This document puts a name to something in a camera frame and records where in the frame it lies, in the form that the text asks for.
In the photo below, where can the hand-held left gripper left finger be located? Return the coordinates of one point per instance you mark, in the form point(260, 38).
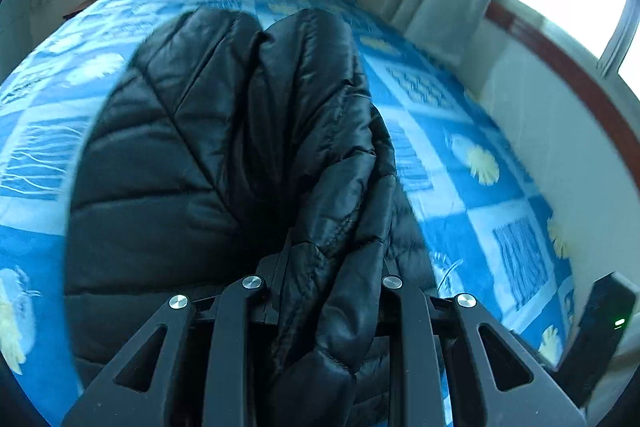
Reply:
point(235, 312)

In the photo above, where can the blue patterned bed sheet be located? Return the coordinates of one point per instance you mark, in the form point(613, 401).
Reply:
point(475, 217)

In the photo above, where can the black puffer jacket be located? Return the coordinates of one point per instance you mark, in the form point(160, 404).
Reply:
point(200, 147)

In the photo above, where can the long wooden window sill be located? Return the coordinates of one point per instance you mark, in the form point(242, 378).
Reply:
point(565, 67)

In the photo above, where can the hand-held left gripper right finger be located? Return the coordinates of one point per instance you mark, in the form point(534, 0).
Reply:
point(405, 317)

